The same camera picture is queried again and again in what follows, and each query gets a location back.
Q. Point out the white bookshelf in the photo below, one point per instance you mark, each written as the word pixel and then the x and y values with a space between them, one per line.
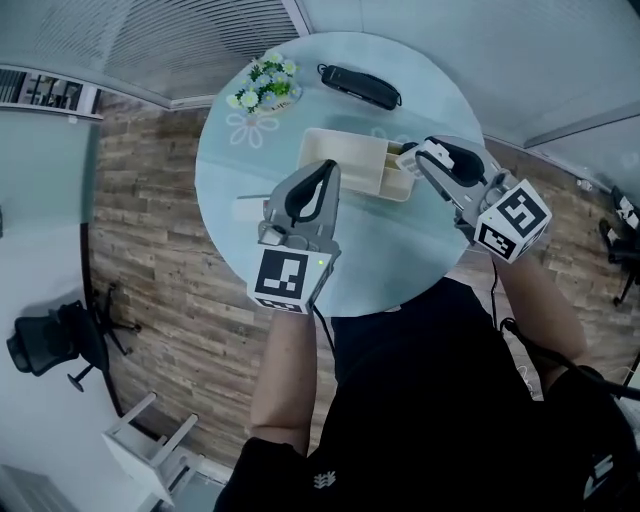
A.
pixel 50 92

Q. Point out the light blue tablecloth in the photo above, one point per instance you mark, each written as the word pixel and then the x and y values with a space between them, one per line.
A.
pixel 395 255

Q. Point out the person's left forearm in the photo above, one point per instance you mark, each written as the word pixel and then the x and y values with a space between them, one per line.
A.
pixel 282 385

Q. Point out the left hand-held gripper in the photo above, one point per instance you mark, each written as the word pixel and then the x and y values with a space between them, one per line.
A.
pixel 285 275

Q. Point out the white stool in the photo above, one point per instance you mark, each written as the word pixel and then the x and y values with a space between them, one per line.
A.
pixel 135 455

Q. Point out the cream plastic organizer box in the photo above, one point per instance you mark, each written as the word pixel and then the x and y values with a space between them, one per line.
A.
pixel 350 155

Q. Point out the person's right forearm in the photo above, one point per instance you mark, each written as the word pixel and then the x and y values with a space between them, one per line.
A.
pixel 540 315

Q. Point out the grey window blind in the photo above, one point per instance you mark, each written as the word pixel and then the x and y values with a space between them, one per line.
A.
pixel 150 45

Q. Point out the small white floor object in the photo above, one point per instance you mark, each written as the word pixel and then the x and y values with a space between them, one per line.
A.
pixel 585 185

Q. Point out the black office chair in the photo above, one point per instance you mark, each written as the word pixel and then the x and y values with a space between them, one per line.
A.
pixel 50 335

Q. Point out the artificial flowers in pot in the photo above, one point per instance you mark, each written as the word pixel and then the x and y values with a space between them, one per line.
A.
pixel 265 85

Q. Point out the small white keypad remote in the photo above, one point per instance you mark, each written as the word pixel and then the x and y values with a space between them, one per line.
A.
pixel 409 164

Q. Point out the white remote with red button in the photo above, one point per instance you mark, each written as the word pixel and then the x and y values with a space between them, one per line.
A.
pixel 250 209

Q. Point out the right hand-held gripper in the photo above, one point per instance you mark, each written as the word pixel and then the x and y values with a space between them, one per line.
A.
pixel 515 220

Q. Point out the person's black shirt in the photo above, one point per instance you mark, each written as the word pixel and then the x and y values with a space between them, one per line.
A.
pixel 425 425

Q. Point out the frosted glass door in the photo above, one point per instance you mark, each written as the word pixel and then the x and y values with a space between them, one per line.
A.
pixel 45 170

